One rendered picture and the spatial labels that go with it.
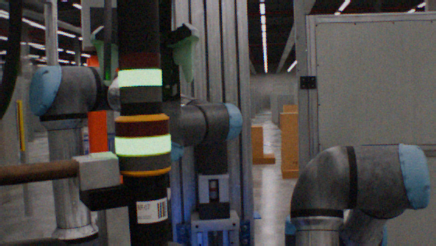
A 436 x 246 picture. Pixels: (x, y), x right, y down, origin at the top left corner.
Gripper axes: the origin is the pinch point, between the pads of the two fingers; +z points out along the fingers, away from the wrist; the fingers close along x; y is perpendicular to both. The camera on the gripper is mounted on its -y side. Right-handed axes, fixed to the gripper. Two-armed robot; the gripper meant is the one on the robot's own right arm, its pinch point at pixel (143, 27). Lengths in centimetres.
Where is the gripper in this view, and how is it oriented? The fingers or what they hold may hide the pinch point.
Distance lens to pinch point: 41.0
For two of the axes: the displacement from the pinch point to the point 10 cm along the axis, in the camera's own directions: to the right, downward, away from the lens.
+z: 0.8, 0.6, -9.9
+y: 0.4, 10.0, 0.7
